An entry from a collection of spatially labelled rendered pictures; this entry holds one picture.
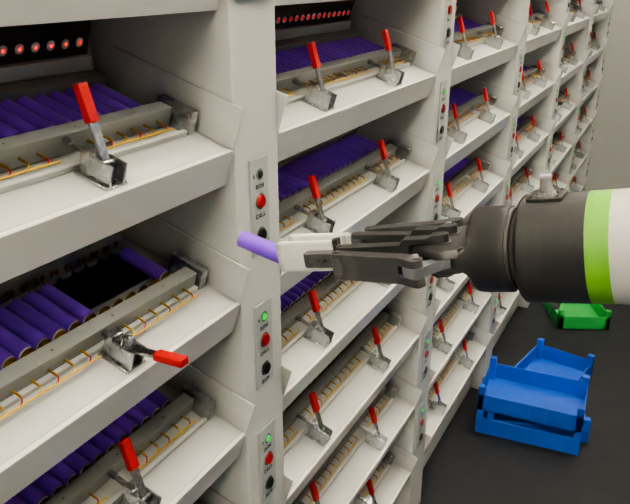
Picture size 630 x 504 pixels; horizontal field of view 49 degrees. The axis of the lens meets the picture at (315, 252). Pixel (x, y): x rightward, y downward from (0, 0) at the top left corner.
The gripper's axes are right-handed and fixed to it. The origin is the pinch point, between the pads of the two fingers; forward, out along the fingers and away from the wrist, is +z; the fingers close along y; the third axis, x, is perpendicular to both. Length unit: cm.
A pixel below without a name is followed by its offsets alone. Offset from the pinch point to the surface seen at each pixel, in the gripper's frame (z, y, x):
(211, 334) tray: 16.7, -1.0, 10.3
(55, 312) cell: 24.2, 12.9, 1.7
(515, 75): 14, -147, -2
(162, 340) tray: 17.4, 6.1, 7.8
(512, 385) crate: 23, -141, 94
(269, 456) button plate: 20.3, -11.1, 34.1
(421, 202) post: 19, -77, 15
